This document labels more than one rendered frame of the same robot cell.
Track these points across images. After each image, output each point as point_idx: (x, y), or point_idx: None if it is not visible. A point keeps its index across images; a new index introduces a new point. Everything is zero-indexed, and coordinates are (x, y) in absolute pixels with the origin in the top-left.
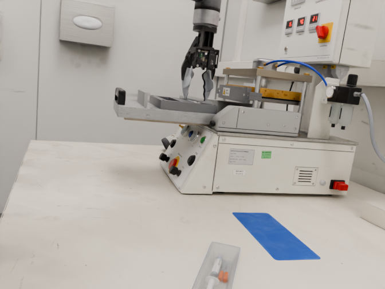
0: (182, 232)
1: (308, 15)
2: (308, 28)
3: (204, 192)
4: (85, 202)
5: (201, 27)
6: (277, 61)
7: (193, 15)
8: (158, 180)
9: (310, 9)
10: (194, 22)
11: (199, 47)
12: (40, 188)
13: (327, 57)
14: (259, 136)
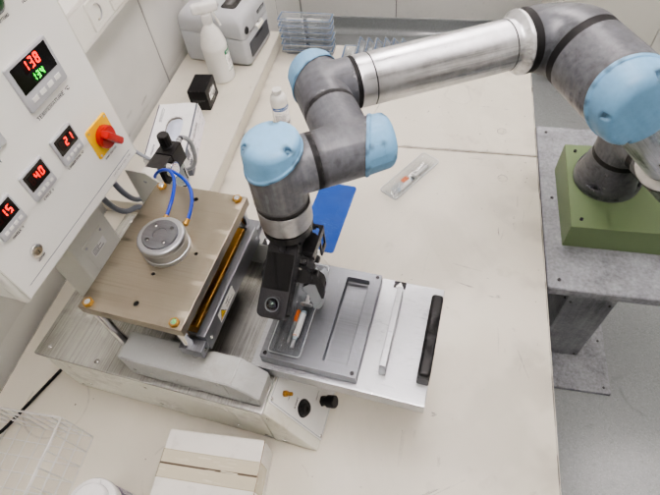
0: (401, 230)
1: (40, 151)
2: (68, 164)
3: None
4: (471, 301)
5: None
6: (192, 194)
7: (310, 212)
8: None
9: (36, 137)
10: (312, 216)
11: (317, 224)
12: (519, 346)
13: (128, 154)
14: None
